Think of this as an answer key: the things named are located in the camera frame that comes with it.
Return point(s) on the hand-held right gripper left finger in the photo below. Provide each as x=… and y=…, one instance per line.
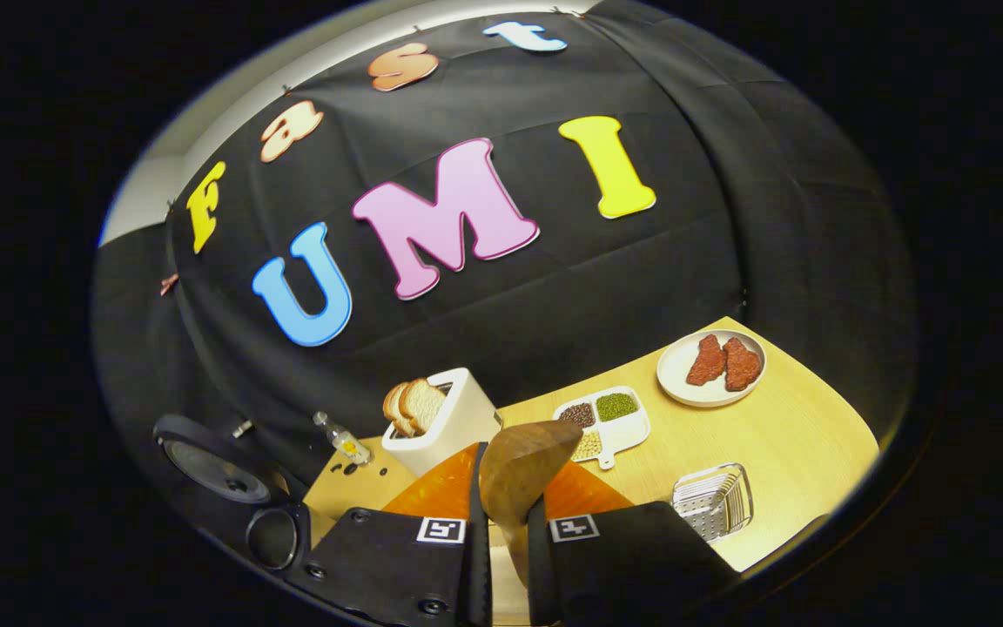
x=480, y=557

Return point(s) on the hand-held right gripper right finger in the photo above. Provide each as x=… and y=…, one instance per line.
x=538, y=566

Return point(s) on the wooden spoon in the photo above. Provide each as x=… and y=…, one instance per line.
x=523, y=470

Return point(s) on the clear chopstick holder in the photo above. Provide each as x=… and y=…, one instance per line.
x=715, y=505

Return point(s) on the dark blue rice cooker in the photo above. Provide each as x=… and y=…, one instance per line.
x=214, y=470

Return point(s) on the white toaster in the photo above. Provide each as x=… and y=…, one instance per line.
x=458, y=427

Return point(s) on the white divided grain dish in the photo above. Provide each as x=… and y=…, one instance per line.
x=623, y=431

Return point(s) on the toasted bread slice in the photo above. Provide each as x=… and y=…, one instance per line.
x=394, y=409
x=423, y=402

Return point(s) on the small glass bottle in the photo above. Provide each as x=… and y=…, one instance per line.
x=346, y=444

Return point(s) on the white round plate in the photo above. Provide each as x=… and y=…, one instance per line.
x=680, y=383

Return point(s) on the red meat piece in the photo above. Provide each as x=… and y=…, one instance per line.
x=707, y=361
x=741, y=366

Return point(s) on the pink clothes peg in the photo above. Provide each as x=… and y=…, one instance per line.
x=169, y=283

